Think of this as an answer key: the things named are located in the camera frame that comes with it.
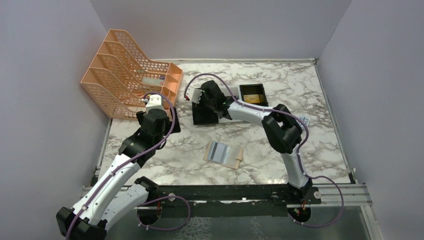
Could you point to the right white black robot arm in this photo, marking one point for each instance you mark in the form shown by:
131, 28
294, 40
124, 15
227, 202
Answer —
280, 126

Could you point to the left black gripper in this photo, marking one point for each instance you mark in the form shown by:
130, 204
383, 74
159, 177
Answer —
176, 128

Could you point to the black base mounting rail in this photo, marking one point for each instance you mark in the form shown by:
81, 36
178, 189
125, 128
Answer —
215, 201

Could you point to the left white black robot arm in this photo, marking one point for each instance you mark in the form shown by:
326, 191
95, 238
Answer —
103, 206

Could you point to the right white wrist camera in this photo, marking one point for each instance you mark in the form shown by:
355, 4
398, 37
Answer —
194, 95

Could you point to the black right tray bin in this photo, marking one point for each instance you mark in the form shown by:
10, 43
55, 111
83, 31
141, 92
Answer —
254, 89

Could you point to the gold card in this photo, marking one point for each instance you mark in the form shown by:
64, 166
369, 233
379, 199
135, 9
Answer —
252, 98

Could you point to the peach plastic file organizer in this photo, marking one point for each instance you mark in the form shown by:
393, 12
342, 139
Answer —
120, 74

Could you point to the black left tray bin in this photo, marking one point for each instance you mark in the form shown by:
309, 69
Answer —
202, 115

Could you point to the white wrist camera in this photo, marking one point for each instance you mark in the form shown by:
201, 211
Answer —
194, 95
155, 101

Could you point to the black tray bin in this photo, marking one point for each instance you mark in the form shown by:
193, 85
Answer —
254, 89
202, 115

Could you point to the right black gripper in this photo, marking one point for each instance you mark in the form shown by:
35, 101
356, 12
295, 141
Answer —
202, 95

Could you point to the items in organizer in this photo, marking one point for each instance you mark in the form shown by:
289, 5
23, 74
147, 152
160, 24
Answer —
138, 84

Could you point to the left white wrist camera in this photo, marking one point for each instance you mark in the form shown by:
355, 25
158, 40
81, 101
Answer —
155, 101

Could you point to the blue white round tin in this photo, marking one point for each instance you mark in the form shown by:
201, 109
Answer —
303, 121

